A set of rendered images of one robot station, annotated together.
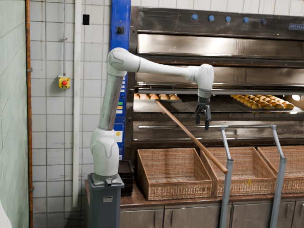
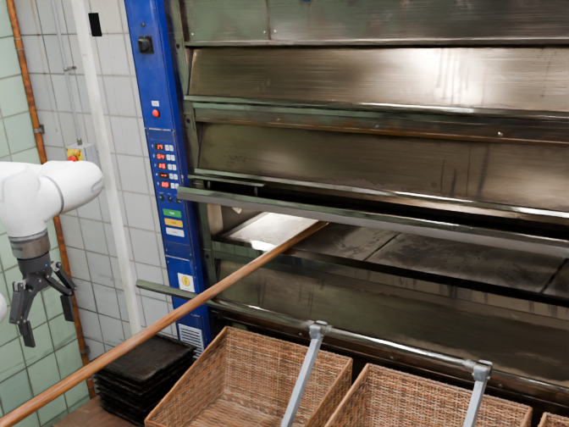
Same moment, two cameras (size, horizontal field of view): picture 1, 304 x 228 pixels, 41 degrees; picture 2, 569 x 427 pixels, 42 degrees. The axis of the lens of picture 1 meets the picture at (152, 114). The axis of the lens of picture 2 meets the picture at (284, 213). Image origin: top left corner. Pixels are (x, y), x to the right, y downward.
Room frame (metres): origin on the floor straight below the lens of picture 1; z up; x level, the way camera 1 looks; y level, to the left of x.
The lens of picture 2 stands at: (2.08, -2.02, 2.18)
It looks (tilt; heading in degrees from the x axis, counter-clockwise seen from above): 20 degrees down; 51
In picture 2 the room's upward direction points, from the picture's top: 6 degrees counter-clockwise
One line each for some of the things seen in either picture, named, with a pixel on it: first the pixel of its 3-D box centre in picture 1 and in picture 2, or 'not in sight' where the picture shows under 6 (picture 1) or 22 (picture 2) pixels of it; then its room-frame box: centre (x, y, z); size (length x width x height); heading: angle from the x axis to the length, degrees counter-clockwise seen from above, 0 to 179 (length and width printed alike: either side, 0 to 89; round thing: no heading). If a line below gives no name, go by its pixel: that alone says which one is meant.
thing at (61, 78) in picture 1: (64, 82); (81, 157); (3.30, 0.74, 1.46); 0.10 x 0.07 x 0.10; 104
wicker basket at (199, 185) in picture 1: (172, 172); (251, 407); (3.31, -0.21, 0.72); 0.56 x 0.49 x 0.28; 105
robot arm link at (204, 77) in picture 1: (205, 75); (24, 197); (2.67, -0.33, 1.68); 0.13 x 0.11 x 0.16; 16
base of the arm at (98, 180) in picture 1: (106, 176); not in sight; (2.43, 0.27, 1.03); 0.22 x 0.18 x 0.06; 18
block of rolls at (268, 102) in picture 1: (261, 100); not in sight; (4.28, -1.16, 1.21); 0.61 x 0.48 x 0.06; 14
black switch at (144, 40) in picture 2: (121, 27); (141, 38); (3.40, 0.30, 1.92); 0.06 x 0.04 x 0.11; 104
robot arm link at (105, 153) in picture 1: (106, 154); not in sight; (2.46, 0.28, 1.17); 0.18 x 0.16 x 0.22; 16
